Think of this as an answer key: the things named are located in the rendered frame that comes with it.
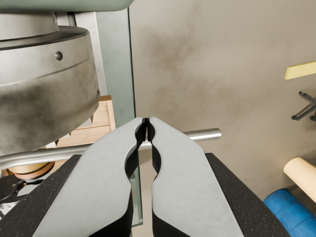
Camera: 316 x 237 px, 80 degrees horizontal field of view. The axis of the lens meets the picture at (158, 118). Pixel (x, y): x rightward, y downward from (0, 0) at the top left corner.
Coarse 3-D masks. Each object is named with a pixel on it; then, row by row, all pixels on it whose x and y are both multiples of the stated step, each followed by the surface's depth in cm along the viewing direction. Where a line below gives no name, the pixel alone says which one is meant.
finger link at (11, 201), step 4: (16, 192) 41; (12, 196) 40; (16, 196) 40; (20, 196) 40; (24, 196) 40; (4, 200) 39; (8, 200) 39; (12, 200) 40; (16, 200) 40; (0, 204) 39; (4, 204) 39; (8, 204) 39; (12, 204) 39
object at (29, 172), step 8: (8, 168) 37; (16, 168) 36; (24, 168) 36; (32, 168) 37; (40, 168) 38; (48, 168) 40; (16, 176) 38; (24, 176) 37; (32, 176) 38; (40, 176) 39
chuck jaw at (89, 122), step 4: (92, 116) 38; (88, 120) 36; (92, 120) 38; (84, 124) 36; (88, 124) 36; (64, 136) 37; (68, 136) 37; (48, 144) 37; (52, 144) 37; (56, 144) 38; (40, 148) 37
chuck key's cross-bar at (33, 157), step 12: (192, 132) 19; (204, 132) 19; (216, 132) 19; (84, 144) 17; (144, 144) 18; (0, 156) 16; (12, 156) 16; (24, 156) 16; (36, 156) 16; (48, 156) 16; (60, 156) 17; (0, 168) 16
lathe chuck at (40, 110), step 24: (72, 72) 26; (0, 96) 20; (24, 96) 21; (48, 96) 23; (72, 96) 26; (96, 96) 33; (0, 120) 21; (24, 120) 22; (48, 120) 24; (72, 120) 27; (0, 144) 22; (24, 144) 23
